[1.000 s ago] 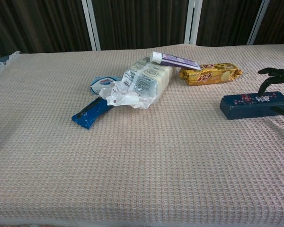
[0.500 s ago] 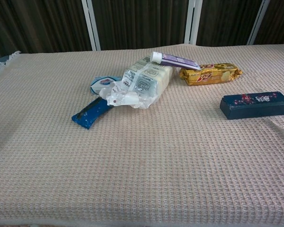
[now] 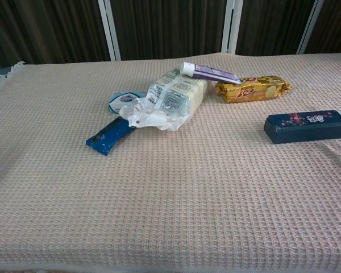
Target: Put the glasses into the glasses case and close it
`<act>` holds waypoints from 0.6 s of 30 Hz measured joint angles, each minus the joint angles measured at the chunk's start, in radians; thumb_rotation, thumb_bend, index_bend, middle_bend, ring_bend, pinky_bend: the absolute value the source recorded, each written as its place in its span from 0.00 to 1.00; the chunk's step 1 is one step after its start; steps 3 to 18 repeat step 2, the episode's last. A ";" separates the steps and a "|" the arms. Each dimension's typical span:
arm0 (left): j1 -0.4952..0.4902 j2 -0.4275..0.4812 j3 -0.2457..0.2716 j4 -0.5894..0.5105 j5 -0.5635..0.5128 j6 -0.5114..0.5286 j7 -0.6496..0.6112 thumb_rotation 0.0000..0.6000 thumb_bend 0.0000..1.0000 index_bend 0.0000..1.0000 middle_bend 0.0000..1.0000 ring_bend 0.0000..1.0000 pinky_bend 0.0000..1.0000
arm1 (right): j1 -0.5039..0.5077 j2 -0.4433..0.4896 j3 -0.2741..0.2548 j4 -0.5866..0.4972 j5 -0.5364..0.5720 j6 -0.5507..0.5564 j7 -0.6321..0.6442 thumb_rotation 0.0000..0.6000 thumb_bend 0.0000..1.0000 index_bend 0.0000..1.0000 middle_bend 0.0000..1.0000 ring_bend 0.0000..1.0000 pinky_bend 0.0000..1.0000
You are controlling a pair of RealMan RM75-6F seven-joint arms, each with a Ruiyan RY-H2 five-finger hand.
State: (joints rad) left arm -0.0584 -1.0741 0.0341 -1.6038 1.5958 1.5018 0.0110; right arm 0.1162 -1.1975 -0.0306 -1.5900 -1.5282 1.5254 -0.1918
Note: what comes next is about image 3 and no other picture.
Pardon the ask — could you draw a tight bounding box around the dark blue glasses case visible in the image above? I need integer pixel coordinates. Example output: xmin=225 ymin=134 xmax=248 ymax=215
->
xmin=263 ymin=110 xmax=341 ymax=144

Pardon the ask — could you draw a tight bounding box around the white blue soap box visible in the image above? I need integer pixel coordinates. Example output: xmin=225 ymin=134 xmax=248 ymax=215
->
xmin=107 ymin=90 xmax=147 ymax=115

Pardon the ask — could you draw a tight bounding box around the clear plastic bag of soaps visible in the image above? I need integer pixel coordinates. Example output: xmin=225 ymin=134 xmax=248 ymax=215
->
xmin=119 ymin=67 xmax=210 ymax=133

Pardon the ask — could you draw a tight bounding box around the beige waffle weave cloth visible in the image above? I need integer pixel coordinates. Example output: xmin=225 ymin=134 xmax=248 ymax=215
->
xmin=0 ymin=52 xmax=341 ymax=272

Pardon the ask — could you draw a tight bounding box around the blue snack wrapper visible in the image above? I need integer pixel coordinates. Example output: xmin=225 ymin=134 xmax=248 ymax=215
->
xmin=85 ymin=116 xmax=137 ymax=156

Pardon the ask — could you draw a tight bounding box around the purple white toothpaste tube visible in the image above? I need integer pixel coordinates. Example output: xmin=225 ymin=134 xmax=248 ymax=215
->
xmin=183 ymin=61 xmax=242 ymax=85

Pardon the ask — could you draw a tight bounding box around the gold snack packet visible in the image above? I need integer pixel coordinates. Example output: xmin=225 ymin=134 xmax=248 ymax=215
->
xmin=215 ymin=75 xmax=292 ymax=104

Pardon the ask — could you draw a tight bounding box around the white partition frame post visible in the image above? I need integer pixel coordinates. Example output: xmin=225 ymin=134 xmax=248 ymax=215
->
xmin=221 ymin=0 xmax=244 ymax=55
xmin=98 ymin=0 xmax=122 ymax=62
xmin=296 ymin=0 xmax=325 ymax=55

